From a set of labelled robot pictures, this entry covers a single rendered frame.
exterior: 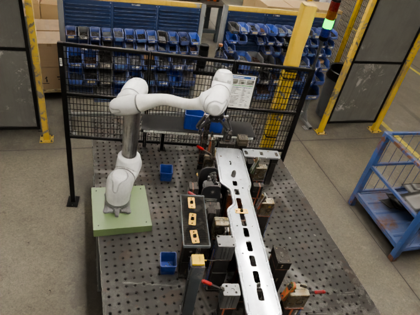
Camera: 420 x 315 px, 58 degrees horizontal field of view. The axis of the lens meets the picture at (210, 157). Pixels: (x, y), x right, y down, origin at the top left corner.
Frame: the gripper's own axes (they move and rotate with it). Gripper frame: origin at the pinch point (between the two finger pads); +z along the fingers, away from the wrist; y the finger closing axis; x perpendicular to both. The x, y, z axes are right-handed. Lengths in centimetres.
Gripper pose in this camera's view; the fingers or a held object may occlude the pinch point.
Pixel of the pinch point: (212, 138)
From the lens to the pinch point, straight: 216.2
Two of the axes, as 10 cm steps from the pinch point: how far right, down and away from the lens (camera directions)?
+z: -1.5, 7.8, 6.0
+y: 9.8, 0.6, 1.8
